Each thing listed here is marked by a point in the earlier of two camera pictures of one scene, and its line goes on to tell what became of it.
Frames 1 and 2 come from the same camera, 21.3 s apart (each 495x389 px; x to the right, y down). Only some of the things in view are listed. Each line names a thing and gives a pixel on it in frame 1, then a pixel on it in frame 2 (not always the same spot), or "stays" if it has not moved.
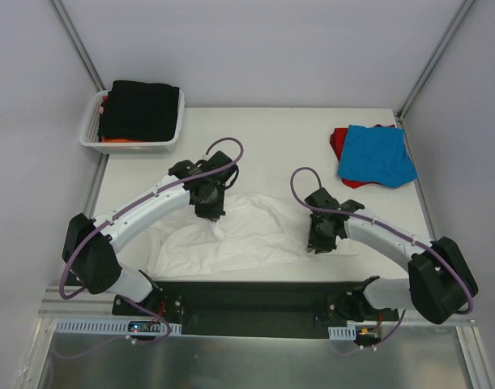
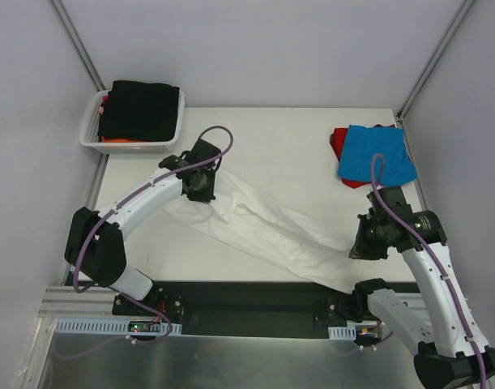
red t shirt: [337, 138] stays
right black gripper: [320, 244] -> [363, 244]
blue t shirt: [377, 155] stays
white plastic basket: [90, 134] stays
